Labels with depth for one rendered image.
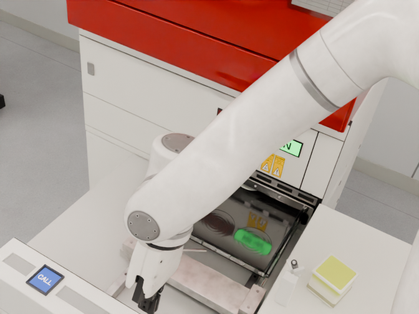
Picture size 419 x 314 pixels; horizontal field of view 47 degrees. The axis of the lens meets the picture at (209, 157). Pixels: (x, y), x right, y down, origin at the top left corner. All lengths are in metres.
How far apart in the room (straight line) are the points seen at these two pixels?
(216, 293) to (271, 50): 0.57
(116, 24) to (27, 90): 2.17
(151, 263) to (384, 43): 0.45
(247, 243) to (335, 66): 0.77
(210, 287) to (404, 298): 0.73
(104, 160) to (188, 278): 0.67
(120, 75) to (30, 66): 2.28
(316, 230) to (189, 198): 0.70
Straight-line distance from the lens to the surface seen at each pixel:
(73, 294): 1.08
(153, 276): 0.76
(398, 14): 0.54
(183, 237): 0.73
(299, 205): 1.34
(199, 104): 1.32
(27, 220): 2.53
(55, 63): 3.71
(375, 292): 1.18
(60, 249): 1.33
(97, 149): 1.70
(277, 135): 0.59
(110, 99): 1.53
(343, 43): 0.55
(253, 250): 1.24
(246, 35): 1.11
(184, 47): 1.21
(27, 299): 1.10
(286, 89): 0.57
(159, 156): 0.66
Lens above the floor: 1.85
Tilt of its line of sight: 40 degrees down
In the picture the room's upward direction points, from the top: 9 degrees clockwise
